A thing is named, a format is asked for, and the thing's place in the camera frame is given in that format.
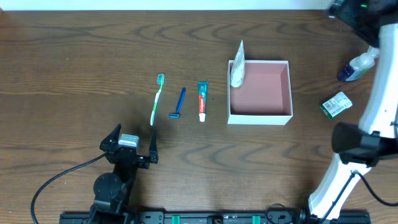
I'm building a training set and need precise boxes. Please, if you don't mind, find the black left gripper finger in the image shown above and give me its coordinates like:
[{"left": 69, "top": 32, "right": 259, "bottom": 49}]
[
  {"left": 107, "top": 124, "right": 121, "bottom": 144},
  {"left": 149, "top": 130, "right": 158, "bottom": 159}
]

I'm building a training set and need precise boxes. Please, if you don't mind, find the Colgate toothpaste tube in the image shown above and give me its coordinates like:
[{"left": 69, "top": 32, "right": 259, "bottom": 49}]
[{"left": 198, "top": 82, "right": 208, "bottom": 122}]

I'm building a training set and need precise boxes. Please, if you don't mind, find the white floral lotion tube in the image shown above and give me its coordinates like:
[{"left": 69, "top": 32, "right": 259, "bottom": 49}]
[{"left": 229, "top": 40, "right": 245, "bottom": 88}]

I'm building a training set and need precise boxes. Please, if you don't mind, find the green white soap packet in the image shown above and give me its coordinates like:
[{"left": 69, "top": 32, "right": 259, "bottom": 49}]
[{"left": 320, "top": 91, "right": 353, "bottom": 119}]

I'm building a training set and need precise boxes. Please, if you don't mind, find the clear bottle blue liquid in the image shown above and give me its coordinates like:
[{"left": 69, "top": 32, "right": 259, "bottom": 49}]
[{"left": 337, "top": 46, "right": 379, "bottom": 82}]

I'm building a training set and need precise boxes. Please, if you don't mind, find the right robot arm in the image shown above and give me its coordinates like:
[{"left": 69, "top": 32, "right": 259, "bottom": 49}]
[{"left": 297, "top": 0, "right": 397, "bottom": 223}]

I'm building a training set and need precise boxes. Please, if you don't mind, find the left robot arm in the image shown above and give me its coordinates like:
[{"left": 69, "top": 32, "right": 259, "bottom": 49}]
[{"left": 88, "top": 124, "right": 159, "bottom": 224}]

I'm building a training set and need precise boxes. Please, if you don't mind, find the blue disposable razor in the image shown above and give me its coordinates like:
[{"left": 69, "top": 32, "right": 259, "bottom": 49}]
[{"left": 168, "top": 87, "right": 186, "bottom": 119}]

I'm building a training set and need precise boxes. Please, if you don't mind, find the green white toothbrush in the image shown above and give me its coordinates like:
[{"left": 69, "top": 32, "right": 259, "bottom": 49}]
[{"left": 150, "top": 73, "right": 165, "bottom": 126}]

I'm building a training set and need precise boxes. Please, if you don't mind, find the white box pink interior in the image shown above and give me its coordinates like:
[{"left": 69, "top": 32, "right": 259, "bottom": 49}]
[{"left": 227, "top": 60, "right": 293, "bottom": 126}]

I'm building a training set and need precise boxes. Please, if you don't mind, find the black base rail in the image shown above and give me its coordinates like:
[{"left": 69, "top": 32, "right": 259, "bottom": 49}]
[{"left": 58, "top": 208, "right": 371, "bottom": 224}]

